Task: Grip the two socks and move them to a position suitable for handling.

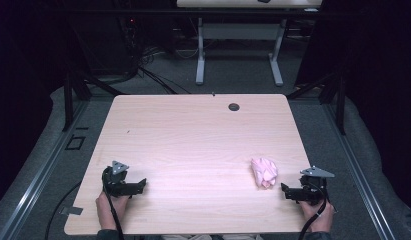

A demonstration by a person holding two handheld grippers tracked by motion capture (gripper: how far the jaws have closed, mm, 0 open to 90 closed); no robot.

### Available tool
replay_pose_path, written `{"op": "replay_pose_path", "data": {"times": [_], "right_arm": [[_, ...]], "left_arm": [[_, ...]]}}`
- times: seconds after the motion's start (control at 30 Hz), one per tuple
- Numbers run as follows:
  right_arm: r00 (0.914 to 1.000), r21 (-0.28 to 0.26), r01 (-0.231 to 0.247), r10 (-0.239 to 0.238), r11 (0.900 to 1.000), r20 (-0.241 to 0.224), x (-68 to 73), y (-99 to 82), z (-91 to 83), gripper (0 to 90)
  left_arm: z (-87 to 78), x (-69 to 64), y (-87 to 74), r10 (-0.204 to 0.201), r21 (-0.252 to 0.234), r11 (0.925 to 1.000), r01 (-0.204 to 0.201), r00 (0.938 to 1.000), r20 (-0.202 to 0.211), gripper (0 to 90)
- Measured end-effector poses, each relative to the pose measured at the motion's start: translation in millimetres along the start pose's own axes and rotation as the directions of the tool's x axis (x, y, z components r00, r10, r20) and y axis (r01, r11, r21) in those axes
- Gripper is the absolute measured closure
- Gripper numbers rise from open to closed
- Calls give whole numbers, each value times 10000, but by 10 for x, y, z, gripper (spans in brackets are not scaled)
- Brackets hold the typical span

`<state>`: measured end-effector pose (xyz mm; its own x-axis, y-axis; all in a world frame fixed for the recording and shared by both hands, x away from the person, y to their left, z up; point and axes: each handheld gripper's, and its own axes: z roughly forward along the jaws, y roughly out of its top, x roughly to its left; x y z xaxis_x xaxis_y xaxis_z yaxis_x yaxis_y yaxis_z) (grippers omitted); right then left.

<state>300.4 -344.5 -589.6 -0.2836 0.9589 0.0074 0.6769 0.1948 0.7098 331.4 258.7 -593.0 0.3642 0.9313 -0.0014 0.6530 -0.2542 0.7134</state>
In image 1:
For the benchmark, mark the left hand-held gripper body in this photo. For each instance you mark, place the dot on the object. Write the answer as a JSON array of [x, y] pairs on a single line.
[[114, 178]]

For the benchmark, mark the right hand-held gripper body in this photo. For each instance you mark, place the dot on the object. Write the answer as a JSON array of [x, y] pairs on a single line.
[[313, 188]]

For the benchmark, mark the pink cloth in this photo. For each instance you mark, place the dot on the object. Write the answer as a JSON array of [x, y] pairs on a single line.
[[264, 172]]

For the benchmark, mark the person's right hand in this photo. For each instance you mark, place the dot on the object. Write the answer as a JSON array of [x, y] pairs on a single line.
[[321, 216]]

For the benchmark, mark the person's left hand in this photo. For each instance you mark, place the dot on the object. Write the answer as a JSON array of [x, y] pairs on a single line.
[[108, 208]]

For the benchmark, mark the grey tape strip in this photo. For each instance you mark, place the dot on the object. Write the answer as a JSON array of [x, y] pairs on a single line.
[[73, 210]]

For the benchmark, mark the black tape square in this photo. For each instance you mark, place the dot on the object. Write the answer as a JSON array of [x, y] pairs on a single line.
[[75, 142]]

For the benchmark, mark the short black tape strip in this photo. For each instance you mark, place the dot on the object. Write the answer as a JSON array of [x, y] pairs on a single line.
[[82, 128]]

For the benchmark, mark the person's legs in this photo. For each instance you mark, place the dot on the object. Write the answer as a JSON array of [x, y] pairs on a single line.
[[209, 237]]

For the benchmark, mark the black metal stand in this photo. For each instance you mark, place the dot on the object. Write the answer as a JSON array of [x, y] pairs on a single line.
[[71, 93], [338, 96]]

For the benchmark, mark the white desk with metal legs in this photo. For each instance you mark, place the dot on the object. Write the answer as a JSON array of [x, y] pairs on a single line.
[[239, 31]]

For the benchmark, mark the aluminium floor rail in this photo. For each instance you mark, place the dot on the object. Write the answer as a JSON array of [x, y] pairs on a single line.
[[358, 170], [39, 173]]

